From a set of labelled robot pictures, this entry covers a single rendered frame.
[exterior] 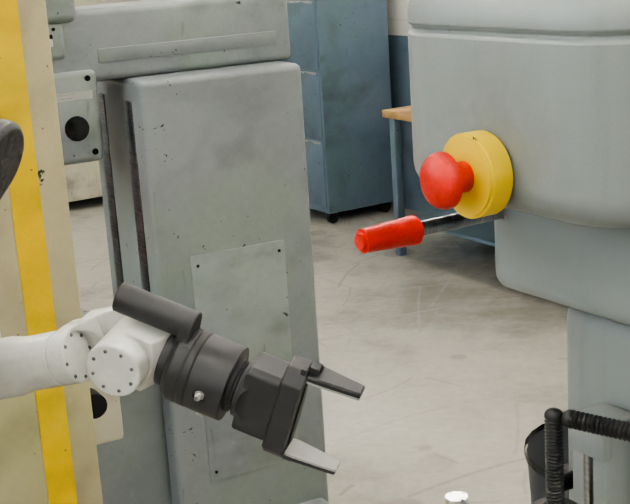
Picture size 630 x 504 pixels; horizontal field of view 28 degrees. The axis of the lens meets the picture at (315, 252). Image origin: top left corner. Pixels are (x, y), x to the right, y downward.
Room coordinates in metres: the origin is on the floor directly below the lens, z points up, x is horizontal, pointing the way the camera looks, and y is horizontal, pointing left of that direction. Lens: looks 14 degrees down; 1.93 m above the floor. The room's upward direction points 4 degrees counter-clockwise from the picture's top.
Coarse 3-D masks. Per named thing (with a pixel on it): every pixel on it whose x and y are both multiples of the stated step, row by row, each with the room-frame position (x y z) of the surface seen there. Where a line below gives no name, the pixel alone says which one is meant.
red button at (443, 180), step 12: (432, 156) 0.84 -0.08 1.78; (444, 156) 0.84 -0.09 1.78; (432, 168) 0.84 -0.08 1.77; (444, 168) 0.83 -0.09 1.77; (456, 168) 0.83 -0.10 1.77; (468, 168) 0.84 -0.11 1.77; (420, 180) 0.85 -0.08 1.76; (432, 180) 0.83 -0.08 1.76; (444, 180) 0.83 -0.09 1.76; (456, 180) 0.82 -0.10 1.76; (468, 180) 0.84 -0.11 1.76; (432, 192) 0.84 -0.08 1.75; (444, 192) 0.83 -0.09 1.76; (456, 192) 0.83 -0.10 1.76; (432, 204) 0.84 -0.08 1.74; (444, 204) 0.83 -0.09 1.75; (456, 204) 0.83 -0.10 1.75
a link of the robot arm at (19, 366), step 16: (16, 336) 1.42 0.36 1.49; (32, 336) 1.40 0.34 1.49; (48, 336) 1.38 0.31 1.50; (0, 352) 1.39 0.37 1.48; (16, 352) 1.38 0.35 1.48; (32, 352) 1.37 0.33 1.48; (0, 368) 1.38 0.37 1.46; (16, 368) 1.37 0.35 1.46; (32, 368) 1.36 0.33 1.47; (0, 384) 1.38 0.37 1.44; (16, 384) 1.38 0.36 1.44; (32, 384) 1.37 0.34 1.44; (48, 384) 1.37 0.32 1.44
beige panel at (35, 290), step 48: (0, 0) 2.45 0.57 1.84; (0, 48) 2.44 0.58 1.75; (48, 48) 2.50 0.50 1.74; (0, 96) 2.44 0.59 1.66; (48, 96) 2.49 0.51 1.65; (48, 144) 2.48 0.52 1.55; (48, 192) 2.48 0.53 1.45; (0, 240) 2.42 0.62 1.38; (48, 240) 2.47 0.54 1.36; (0, 288) 2.42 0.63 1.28; (48, 288) 2.46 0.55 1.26; (0, 432) 2.40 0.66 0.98; (48, 432) 2.44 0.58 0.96; (0, 480) 2.39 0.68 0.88; (48, 480) 2.44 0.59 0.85; (96, 480) 2.49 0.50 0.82
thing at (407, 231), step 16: (384, 224) 0.93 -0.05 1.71; (400, 224) 0.94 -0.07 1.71; (416, 224) 0.94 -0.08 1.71; (432, 224) 0.95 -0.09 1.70; (448, 224) 0.96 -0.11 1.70; (464, 224) 0.97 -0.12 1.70; (368, 240) 0.92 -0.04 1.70; (384, 240) 0.93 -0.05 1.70; (400, 240) 0.93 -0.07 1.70; (416, 240) 0.94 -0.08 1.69
